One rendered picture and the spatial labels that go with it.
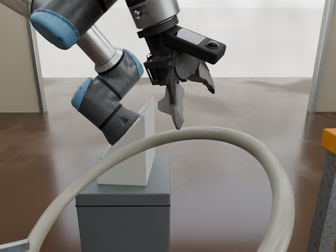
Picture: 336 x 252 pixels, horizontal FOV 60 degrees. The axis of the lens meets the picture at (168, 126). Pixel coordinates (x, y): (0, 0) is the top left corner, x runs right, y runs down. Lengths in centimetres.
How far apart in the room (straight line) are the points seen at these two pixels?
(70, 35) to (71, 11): 4
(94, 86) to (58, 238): 147
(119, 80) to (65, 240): 149
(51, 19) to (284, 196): 49
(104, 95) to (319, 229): 117
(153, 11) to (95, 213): 97
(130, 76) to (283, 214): 100
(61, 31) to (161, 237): 101
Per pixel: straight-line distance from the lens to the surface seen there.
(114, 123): 126
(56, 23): 61
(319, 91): 585
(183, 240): 232
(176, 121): 58
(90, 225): 137
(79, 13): 62
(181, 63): 58
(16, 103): 586
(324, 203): 155
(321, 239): 163
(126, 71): 128
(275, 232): 41
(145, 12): 55
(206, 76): 65
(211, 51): 54
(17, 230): 267
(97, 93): 127
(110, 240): 140
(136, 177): 128
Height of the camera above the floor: 152
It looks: 19 degrees down
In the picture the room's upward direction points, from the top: straight up
